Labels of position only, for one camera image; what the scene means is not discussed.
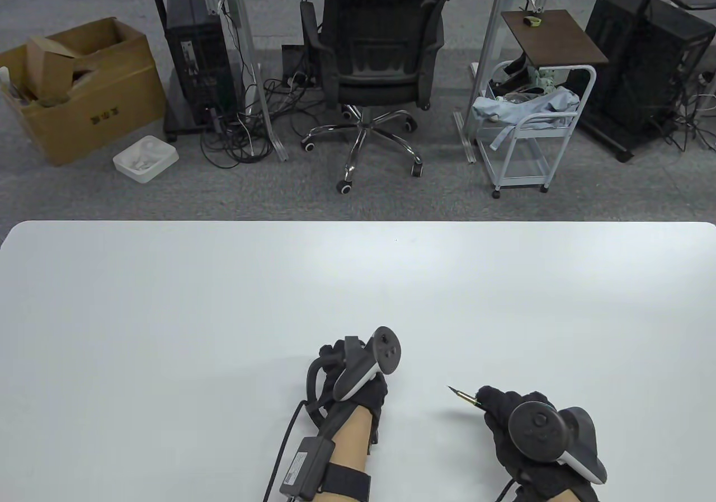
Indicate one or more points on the white plastic tray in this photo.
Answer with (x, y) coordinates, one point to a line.
(145, 158)

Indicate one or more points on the craft knife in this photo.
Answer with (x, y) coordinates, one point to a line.
(463, 395)

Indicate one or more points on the small tape roll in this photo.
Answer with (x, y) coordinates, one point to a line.
(532, 20)

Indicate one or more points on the large black computer tower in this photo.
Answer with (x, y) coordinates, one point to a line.
(643, 65)

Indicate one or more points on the person's right hand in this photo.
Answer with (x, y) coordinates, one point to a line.
(503, 446)

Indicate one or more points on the person's left hand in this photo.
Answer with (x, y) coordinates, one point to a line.
(376, 397)

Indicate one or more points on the person's left fingers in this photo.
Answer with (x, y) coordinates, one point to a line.
(331, 352)

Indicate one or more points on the person's left forearm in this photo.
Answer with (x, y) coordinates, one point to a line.
(349, 440)

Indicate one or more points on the black controller on right glove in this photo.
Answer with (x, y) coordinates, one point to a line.
(551, 432)

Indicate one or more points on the black controller on left glove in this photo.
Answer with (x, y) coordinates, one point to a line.
(363, 365)

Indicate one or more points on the person's right fingers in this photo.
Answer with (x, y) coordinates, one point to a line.
(495, 398)

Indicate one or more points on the white metal trolley cart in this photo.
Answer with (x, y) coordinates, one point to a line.
(528, 144)

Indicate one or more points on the brown side table top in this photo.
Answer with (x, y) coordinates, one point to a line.
(551, 37)

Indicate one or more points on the black mesh office chair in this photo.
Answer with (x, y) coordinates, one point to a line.
(375, 60)

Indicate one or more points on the black controller on glove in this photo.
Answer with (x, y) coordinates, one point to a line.
(551, 432)
(363, 365)

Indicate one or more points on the brown cardboard box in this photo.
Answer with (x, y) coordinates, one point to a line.
(84, 93)

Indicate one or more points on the white desk with metal legs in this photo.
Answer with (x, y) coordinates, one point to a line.
(251, 48)

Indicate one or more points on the grey cloth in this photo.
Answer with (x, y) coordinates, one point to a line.
(528, 107)

